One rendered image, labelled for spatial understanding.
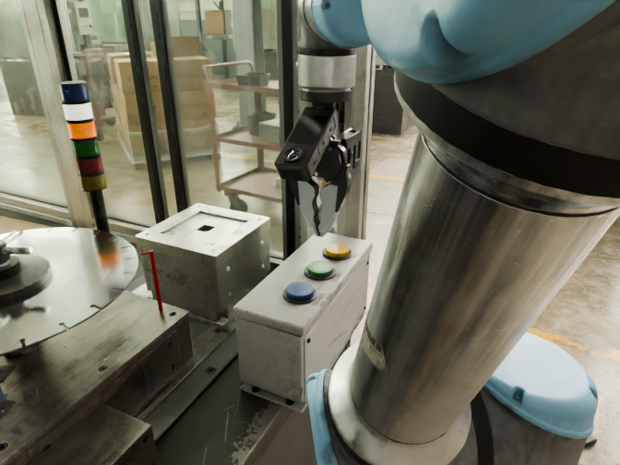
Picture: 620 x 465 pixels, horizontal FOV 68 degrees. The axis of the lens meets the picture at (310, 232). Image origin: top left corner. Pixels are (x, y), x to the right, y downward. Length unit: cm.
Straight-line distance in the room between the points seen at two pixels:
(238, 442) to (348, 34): 52
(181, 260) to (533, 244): 70
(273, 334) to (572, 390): 36
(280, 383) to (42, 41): 91
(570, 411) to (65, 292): 56
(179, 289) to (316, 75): 47
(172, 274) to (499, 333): 70
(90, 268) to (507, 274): 58
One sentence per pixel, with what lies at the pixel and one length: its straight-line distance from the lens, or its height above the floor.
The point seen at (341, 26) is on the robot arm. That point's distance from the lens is 48.
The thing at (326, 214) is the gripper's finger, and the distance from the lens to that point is 66.
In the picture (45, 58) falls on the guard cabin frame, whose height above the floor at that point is 117.
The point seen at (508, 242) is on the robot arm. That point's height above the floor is 118.
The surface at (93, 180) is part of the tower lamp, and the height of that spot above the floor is 99.
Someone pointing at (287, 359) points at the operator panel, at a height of 84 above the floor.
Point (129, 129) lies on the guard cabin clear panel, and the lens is 113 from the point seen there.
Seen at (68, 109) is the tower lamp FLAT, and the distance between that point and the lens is 90.
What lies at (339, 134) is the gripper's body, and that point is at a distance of 66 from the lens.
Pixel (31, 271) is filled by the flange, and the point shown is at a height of 96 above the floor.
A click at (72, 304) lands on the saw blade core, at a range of 62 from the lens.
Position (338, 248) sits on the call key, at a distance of 77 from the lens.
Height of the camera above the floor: 126
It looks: 25 degrees down
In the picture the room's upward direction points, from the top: straight up
